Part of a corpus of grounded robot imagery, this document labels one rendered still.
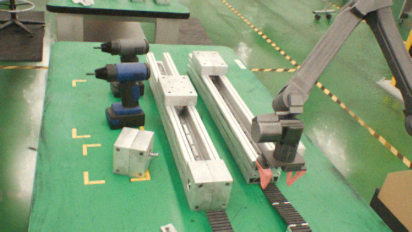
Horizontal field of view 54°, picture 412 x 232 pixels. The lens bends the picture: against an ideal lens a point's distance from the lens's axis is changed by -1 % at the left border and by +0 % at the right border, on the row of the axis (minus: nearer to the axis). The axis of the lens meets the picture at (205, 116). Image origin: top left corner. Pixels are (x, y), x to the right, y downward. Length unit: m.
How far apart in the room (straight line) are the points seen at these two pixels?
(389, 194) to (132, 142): 0.75
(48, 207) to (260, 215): 0.54
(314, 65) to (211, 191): 0.42
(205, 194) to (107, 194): 0.26
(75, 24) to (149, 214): 1.93
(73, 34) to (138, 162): 1.80
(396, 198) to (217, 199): 0.51
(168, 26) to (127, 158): 1.82
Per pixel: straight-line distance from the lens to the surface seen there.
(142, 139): 1.15
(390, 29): 1.30
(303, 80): 1.06
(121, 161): 1.14
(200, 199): 1.05
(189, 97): 1.35
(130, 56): 1.52
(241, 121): 1.40
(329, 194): 1.26
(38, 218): 1.06
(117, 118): 1.34
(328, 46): 1.15
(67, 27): 2.81
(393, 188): 1.27
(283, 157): 1.05
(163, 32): 2.86
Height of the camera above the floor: 1.51
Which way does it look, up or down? 29 degrees down
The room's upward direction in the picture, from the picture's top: 9 degrees clockwise
